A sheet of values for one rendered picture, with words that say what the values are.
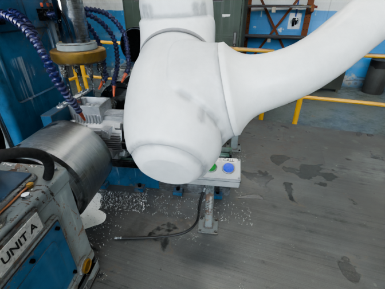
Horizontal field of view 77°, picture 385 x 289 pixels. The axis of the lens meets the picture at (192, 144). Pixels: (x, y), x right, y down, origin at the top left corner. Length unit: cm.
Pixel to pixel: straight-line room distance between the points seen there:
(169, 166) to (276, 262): 66
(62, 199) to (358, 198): 104
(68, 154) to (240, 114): 53
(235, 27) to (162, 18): 345
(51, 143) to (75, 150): 6
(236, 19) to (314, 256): 330
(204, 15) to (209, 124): 18
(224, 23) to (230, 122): 358
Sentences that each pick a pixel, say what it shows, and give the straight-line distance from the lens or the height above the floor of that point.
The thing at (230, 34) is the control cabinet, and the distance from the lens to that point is 380.
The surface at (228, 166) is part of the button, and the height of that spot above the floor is 107.
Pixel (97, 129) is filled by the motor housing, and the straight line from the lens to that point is 97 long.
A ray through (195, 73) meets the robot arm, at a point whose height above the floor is 141.
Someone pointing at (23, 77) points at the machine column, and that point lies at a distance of 106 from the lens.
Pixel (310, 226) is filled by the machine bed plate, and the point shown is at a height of 80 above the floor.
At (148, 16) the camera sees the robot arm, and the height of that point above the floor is 145.
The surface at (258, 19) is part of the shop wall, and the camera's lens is 565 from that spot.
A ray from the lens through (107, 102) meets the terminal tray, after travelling 102.
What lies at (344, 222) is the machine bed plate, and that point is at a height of 80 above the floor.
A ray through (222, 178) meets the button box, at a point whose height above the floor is 105.
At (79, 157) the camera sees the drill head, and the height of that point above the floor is 112.
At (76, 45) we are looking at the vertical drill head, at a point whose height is 135.
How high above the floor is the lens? 147
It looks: 30 degrees down
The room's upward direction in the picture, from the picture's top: straight up
